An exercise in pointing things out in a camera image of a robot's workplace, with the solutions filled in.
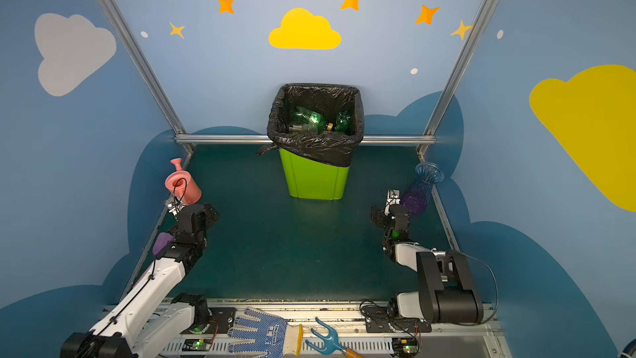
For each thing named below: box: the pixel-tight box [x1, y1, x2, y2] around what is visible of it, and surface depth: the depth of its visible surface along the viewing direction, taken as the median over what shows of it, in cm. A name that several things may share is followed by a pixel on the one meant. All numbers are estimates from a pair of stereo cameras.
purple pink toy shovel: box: [152, 232, 175, 256], surface depth 90 cm
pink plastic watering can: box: [164, 158, 203, 206], surface depth 97 cm
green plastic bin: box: [279, 148, 350, 201], surface depth 94 cm
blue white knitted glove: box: [227, 306, 304, 358], surface depth 73 cm
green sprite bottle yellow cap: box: [291, 106, 328, 134], surface depth 96 cm
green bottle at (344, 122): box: [335, 110, 355, 136], surface depth 95 cm
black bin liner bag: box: [257, 83, 365, 168], surface depth 84 cm
